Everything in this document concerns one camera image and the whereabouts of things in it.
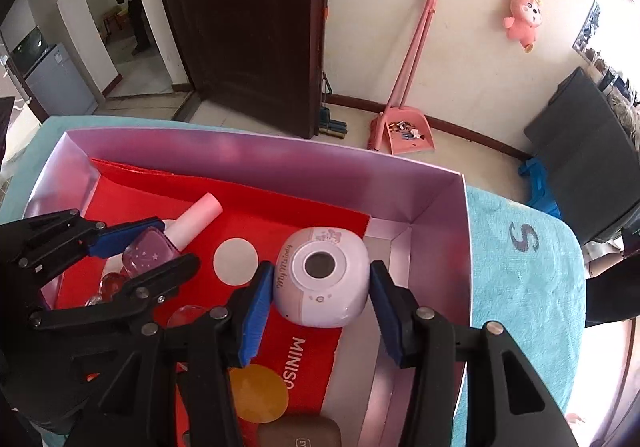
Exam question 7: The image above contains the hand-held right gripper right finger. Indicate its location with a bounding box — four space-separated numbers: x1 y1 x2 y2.
369 259 581 447

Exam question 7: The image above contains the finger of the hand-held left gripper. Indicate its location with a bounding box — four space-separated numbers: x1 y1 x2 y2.
0 210 166 289
29 253 201 331

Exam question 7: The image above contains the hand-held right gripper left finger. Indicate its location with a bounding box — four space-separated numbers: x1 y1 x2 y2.
65 261 275 447

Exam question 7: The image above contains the pink nail polish bottle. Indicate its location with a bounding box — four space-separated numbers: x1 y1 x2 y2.
120 193 222 280

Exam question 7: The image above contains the white round pocket device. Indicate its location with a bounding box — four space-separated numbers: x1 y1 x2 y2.
272 225 372 328

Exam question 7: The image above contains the cardboard box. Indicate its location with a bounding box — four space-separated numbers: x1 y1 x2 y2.
22 127 473 447

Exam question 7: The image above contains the brown rounded case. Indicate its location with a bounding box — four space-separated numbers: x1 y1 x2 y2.
257 414 343 447

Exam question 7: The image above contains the grey small refrigerator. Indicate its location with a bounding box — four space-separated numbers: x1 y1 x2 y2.
10 26 98 115

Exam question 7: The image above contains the pink dustpan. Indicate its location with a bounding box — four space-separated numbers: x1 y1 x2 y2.
367 2 437 157

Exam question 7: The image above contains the green floor brush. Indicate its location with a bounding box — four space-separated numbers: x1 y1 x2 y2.
317 72 348 140

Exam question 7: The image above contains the blue plastic stool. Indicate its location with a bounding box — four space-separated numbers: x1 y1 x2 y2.
517 157 563 220

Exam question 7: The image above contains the red stool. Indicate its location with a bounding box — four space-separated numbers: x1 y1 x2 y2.
102 10 128 35

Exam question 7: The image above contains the dark brown door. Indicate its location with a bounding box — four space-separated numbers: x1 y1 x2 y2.
147 0 333 140

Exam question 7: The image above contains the row of table clutter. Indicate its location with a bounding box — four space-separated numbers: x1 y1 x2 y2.
585 47 640 148

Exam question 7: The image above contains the pink plush toy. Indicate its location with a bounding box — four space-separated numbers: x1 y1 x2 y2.
501 0 546 53

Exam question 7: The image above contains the pink broom handle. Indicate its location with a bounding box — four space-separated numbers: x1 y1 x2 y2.
385 0 441 110

